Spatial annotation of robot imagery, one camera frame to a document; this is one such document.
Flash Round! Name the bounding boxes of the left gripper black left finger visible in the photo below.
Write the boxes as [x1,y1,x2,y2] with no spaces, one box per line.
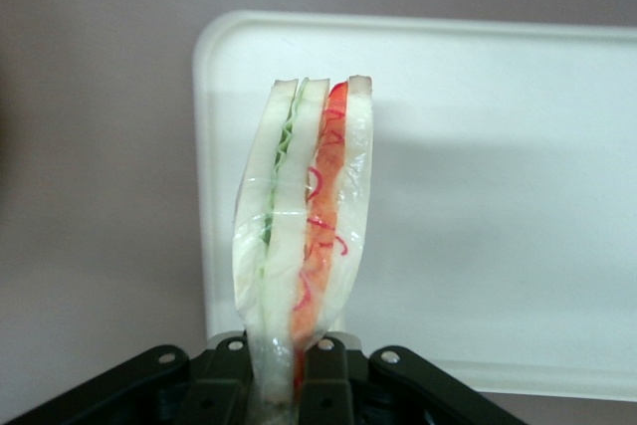
[185,336,261,425]

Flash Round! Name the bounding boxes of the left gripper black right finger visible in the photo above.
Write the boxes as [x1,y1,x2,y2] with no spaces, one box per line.
[297,337,357,425]

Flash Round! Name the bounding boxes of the triangle sandwich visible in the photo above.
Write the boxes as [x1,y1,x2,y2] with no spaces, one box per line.
[231,74,376,414]

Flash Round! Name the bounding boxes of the cream plastic tray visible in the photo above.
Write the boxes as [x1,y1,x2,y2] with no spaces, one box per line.
[190,9,637,402]

